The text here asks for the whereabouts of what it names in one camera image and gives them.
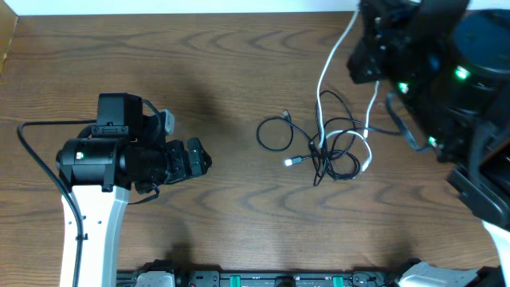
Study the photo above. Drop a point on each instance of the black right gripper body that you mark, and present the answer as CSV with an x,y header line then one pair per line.
x,y
387,57

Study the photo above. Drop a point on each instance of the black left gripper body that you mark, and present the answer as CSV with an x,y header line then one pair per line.
x,y
180,158

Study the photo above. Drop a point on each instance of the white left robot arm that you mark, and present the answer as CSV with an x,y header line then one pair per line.
x,y
99,174

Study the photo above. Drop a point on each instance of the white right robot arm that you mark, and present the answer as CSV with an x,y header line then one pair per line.
x,y
450,69

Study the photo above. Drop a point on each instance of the brown side panel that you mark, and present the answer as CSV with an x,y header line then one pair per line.
x,y
8,24

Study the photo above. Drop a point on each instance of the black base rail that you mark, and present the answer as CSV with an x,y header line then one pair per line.
x,y
263,279

